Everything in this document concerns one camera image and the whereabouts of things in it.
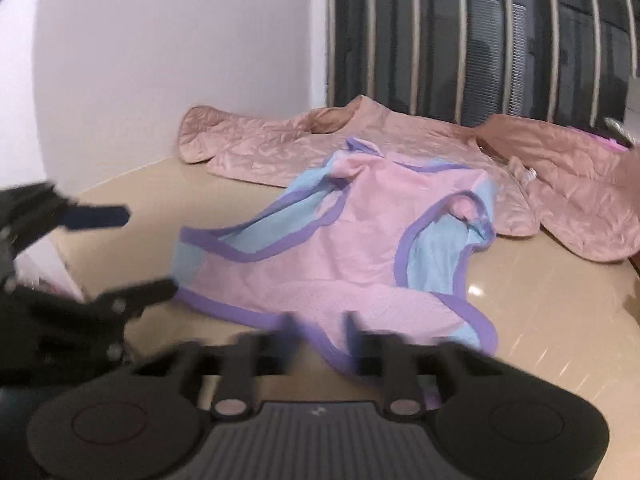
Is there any pink quilted jacket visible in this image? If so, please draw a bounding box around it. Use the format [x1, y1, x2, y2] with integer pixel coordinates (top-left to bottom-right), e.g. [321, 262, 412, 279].
[177, 95, 640, 264]

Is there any pink purple blue garment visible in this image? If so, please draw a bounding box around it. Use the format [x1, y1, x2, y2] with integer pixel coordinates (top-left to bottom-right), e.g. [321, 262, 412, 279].
[171, 136, 501, 403]

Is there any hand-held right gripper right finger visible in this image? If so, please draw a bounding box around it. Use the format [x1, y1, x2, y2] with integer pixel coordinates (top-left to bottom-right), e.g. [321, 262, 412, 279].
[345, 311, 506, 421]

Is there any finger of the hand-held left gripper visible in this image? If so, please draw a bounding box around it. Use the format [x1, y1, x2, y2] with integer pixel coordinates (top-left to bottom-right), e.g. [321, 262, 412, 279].
[50, 202, 132, 233]
[85, 277, 178, 321]

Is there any dark window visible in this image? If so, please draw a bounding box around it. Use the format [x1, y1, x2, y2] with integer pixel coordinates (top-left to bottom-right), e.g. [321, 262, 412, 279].
[325, 0, 640, 133]

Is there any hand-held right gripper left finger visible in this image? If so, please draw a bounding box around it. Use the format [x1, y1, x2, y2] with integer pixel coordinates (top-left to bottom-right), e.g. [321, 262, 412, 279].
[132, 311, 303, 421]

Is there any metal window railing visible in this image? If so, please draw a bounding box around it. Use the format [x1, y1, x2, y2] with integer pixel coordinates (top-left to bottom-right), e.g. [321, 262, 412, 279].
[327, 0, 640, 133]

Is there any pink book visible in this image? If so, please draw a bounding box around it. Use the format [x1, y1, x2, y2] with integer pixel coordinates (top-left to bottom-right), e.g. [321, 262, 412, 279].
[580, 130, 632, 153]

